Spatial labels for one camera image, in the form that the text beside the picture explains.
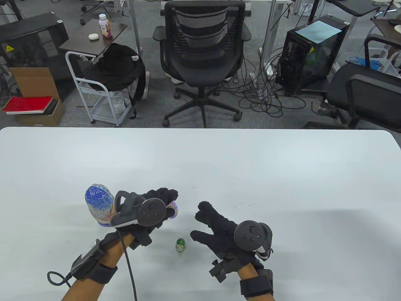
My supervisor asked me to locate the person's right hand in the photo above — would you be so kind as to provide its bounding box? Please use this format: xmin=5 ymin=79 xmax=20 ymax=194
xmin=190 ymin=201 xmax=265 ymax=272

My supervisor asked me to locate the person's left hand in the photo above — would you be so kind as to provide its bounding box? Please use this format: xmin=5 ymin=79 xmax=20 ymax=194
xmin=99 ymin=187 xmax=179 ymax=249

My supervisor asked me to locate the large cream Russian doll bottom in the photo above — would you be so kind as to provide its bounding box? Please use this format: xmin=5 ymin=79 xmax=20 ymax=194
xmin=90 ymin=205 xmax=118 ymax=227

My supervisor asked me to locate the large blue Russian doll top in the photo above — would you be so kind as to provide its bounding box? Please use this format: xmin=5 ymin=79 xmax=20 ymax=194
xmin=85 ymin=184 xmax=116 ymax=214

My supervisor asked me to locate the person's right forearm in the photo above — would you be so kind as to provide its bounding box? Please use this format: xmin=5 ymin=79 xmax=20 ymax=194
xmin=237 ymin=263 xmax=276 ymax=301

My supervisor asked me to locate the person's left forearm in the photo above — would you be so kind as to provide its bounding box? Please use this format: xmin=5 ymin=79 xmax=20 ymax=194
xmin=61 ymin=234 xmax=135 ymax=301

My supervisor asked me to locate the black VR controller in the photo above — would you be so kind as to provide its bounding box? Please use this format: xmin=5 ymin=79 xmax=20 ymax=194
xmin=234 ymin=220 xmax=273 ymax=261
xmin=110 ymin=190 xmax=167 ymax=229

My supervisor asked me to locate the white metal rolling cart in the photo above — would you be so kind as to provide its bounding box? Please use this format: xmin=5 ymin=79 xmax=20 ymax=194
xmin=65 ymin=51 xmax=133 ymax=127

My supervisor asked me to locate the black bag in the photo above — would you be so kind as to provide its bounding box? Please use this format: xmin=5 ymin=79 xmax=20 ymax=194
xmin=85 ymin=43 xmax=147 ymax=119

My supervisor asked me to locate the black mesh office chair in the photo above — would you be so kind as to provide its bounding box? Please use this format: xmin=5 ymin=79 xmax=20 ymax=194
xmin=153 ymin=0 xmax=252 ymax=128

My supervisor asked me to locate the white power strip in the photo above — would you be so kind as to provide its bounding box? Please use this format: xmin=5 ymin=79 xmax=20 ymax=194
xmin=250 ymin=71 xmax=270 ymax=101

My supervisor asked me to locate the red notebook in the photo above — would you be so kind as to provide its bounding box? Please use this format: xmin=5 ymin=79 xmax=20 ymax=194
xmin=2 ymin=96 xmax=54 ymax=115

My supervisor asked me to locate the white metal desk leg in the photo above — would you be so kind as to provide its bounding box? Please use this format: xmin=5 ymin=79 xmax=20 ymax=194
xmin=259 ymin=0 xmax=285 ymax=76
xmin=129 ymin=0 xmax=144 ymax=56

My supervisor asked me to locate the open cardboard box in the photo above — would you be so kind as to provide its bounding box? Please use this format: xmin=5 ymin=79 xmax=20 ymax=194
xmin=9 ymin=67 xmax=65 ymax=127

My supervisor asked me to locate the dark brown side table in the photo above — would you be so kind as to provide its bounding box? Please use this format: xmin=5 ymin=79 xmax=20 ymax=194
xmin=59 ymin=19 xmax=128 ymax=58

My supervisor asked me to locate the purple drink bottle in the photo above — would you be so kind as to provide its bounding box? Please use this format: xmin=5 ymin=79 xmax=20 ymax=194
xmin=98 ymin=14 xmax=112 ymax=39

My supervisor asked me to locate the black glass computer tower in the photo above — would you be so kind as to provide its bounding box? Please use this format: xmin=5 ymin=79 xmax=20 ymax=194
xmin=275 ymin=14 xmax=350 ymax=95

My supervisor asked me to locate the black chair base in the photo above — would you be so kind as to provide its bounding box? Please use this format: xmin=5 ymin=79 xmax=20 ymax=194
xmin=80 ymin=0 xmax=126 ymax=25

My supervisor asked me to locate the black padded office chair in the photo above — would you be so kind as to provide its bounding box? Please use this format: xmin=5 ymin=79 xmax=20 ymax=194
xmin=303 ymin=34 xmax=401 ymax=134

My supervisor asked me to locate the black cabinet with warning sticker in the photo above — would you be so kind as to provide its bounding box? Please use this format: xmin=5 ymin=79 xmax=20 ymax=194
xmin=0 ymin=12 xmax=70 ymax=101

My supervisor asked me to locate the light blue paper sheet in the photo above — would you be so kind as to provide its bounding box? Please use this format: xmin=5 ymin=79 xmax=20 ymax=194
xmin=295 ymin=21 xmax=342 ymax=44

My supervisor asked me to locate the blue plastic bag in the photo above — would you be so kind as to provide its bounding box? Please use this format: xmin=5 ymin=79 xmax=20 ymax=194
xmin=348 ymin=56 xmax=385 ymax=71

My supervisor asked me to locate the black desk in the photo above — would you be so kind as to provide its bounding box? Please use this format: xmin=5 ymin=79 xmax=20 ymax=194
xmin=326 ymin=0 xmax=392 ymax=17

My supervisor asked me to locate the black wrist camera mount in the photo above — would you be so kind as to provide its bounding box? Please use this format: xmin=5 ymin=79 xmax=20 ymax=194
xmin=209 ymin=259 xmax=238 ymax=283
xmin=129 ymin=230 xmax=153 ymax=251

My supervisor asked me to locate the black wrist strap unit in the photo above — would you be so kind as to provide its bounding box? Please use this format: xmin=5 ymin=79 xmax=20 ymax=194
xmin=240 ymin=269 xmax=274 ymax=297
xmin=70 ymin=239 xmax=118 ymax=284

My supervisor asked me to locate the tangle of black floor cables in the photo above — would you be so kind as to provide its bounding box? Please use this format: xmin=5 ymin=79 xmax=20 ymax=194
xmin=216 ymin=47 xmax=307 ymax=118

